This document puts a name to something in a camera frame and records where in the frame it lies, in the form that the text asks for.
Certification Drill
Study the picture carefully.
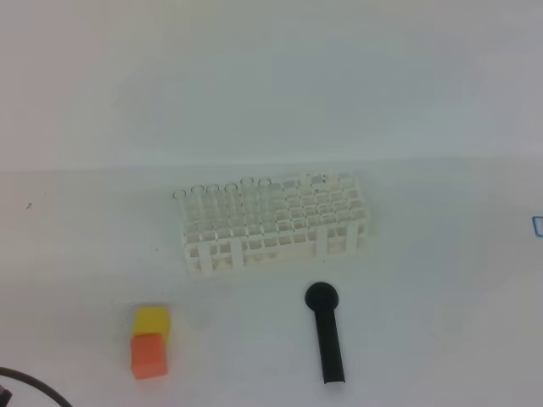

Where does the black plastic scoop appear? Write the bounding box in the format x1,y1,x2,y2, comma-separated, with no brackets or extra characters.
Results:
305,282,345,383

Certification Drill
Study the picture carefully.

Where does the white test tube rack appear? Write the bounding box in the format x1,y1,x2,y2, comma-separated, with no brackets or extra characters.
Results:
182,172,370,278

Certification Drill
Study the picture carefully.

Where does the yellow foam cube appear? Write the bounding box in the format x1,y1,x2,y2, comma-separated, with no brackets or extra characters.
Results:
132,305,171,342

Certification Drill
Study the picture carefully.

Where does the clear glass test tube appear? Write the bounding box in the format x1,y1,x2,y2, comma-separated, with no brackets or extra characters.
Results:
258,178,274,229

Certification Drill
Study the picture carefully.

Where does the black cable bottom left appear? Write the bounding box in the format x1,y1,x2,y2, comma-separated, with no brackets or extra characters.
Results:
0,367,73,407

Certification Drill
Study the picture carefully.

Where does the orange foam cube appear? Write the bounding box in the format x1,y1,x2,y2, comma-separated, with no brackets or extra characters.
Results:
131,333,167,380

